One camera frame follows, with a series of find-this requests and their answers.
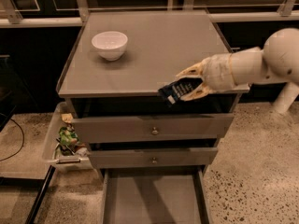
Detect white metal railing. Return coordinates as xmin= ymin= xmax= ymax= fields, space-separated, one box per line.
xmin=0 ymin=0 xmax=299 ymax=27

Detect grey middle drawer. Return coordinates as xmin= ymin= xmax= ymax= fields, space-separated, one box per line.
xmin=89 ymin=147 xmax=218 ymax=169

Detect brass middle drawer knob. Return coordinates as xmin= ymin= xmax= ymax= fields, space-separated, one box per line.
xmin=151 ymin=157 xmax=157 ymax=164

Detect tan snack packet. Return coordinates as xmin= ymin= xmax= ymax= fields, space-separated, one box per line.
xmin=61 ymin=113 xmax=73 ymax=124

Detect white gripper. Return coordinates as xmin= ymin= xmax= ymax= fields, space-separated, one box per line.
xmin=176 ymin=53 xmax=235 ymax=102

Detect dark blue rxbar wrapper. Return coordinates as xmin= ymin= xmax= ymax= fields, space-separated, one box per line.
xmin=158 ymin=77 xmax=203 ymax=105

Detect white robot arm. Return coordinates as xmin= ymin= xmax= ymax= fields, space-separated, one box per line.
xmin=177 ymin=28 xmax=299 ymax=114

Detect grey drawer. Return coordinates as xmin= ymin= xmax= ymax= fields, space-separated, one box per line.
xmin=89 ymin=147 xmax=218 ymax=169
xmin=72 ymin=114 xmax=234 ymax=143
xmin=100 ymin=166 xmax=213 ymax=224

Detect white ceramic bowl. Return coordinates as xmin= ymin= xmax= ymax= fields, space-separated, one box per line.
xmin=92 ymin=31 xmax=128 ymax=61

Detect clear plastic bin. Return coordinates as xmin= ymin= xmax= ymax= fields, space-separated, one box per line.
xmin=42 ymin=102 xmax=92 ymax=172

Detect brass top drawer knob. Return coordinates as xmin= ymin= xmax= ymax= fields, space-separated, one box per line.
xmin=151 ymin=127 xmax=159 ymax=135

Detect green snack bag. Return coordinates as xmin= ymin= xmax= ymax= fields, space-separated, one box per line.
xmin=59 ymin=127 xmax=78 ymax=146

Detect grey bottom drawer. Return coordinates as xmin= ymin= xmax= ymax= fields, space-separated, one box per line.
xmin=100 ymin=166 xmax=213 ymax=224

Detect black floor rail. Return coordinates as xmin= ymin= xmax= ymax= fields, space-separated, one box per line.
xmin=25 ymin=166 xmax=55 ymax=224

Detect black floor cable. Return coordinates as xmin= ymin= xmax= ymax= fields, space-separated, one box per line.
xmin=0 ymin=118 xmax=25 ymax=162

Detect brass drawer knob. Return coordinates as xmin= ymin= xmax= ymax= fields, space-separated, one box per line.
xmin=151 ymin=127 xmax=159 ymax=135
xmin=151 ymin=157 xmax=157 ymax=164

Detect grey top drawer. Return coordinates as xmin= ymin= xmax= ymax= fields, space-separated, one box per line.
xmin=72 ymin=114 xmax=234 ymax=143

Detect grey drawer cabinet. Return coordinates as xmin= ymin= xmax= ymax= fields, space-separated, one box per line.
xmin=55 ymin=10 xmax=252 ymax=175

